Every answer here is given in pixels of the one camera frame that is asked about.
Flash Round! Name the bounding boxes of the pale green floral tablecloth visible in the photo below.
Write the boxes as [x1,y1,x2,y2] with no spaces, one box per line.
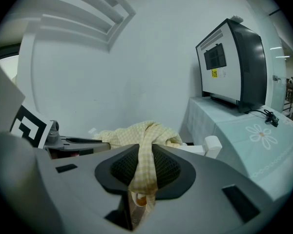
[180,96,293,202]

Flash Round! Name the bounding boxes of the yellow checked clothing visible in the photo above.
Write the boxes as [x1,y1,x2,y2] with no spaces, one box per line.
[92,120,184,220]

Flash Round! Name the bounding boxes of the orange round object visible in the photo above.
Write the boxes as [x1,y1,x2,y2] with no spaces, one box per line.
[136,194,147,207]

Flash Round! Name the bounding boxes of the black mesh chair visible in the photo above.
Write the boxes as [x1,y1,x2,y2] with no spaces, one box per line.
[94,143,196,231]

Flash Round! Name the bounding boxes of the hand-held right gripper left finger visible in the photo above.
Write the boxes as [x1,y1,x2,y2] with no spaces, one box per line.
[35,144,135,234]

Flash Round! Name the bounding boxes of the grey black microwave oven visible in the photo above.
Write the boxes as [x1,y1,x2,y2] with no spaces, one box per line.
[195,18,268,114]

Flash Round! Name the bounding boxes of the black power cable with plug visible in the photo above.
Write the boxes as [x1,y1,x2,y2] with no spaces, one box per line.
[249,108,280,128]

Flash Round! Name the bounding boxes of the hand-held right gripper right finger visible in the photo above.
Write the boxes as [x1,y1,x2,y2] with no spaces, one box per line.
[139,145,282,234]

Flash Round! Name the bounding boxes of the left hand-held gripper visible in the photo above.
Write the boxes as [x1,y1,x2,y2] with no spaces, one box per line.
[0,51,111,159]

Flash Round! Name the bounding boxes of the glass door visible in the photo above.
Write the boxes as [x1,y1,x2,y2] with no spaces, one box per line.
[266,6,292,113]

